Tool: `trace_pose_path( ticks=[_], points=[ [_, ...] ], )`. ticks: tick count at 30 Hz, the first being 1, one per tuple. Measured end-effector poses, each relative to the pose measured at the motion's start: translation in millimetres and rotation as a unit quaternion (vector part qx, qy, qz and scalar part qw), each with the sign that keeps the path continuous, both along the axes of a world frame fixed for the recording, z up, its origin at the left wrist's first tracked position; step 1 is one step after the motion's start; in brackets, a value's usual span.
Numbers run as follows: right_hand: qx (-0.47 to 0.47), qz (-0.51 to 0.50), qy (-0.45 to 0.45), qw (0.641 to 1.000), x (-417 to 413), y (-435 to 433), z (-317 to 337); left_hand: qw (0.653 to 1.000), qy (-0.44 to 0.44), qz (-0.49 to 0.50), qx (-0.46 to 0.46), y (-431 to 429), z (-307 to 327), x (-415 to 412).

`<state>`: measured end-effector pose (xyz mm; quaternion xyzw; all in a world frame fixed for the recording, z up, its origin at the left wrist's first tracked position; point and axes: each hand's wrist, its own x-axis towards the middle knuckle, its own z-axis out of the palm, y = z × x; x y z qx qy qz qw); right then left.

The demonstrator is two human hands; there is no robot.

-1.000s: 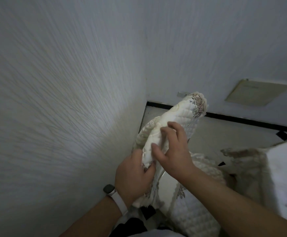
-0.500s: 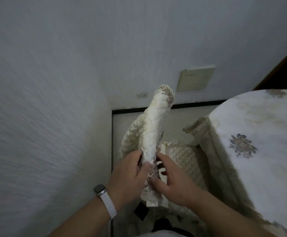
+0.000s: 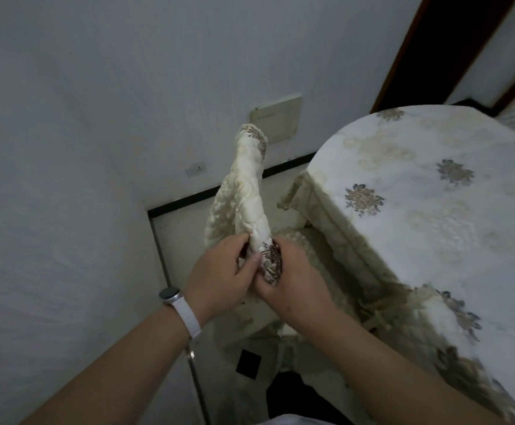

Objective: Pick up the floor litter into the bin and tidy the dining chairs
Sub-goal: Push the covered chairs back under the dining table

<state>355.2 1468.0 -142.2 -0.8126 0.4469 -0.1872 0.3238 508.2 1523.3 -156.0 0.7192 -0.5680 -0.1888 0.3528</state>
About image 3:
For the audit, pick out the black baseboard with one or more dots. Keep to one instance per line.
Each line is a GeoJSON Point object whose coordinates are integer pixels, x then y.
{"type": "Point", "coordinates": [177, 207]}

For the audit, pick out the smartwatch with white band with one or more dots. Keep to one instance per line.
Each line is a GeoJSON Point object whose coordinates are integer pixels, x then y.
{"type": "Point", "coordinates": [186, 314]}

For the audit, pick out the brown wooden door frame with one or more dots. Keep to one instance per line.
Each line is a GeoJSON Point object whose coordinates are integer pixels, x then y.
{"type": "Point", "coordinates": [398, 55]}

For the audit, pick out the person's right forearm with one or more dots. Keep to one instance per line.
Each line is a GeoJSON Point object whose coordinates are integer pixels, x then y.
{"type": "Point", "coordinates": [394, 385]}

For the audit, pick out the table with cream floral tablecloth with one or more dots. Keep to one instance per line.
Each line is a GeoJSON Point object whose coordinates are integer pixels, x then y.
{"type": "Point", "coordinates": [439, 208]}

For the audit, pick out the white shirt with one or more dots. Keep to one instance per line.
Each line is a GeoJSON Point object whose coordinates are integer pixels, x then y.
{"type": "Point", "coordinates": [293, 422]}

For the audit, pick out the person's right hand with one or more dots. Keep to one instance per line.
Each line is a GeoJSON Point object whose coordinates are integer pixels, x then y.
{"type": "Point", "coordinates": [301, 296]}

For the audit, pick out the black trousers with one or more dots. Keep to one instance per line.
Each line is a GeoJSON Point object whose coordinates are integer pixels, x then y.
{"type": "Point", "coordinates": [293, 393]}

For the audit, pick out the beige wall panel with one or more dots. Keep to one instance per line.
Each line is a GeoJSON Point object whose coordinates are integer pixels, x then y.
{"type": "Point", "coordinates": [279, 117]}

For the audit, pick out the person's left forearm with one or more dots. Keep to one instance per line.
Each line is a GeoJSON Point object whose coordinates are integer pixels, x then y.
{"type": "Point", "coordinates": [115, 376]}

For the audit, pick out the person's left hand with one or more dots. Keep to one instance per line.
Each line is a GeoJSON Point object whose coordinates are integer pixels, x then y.
{"type": "Point", "coordinates": [217, 278]}

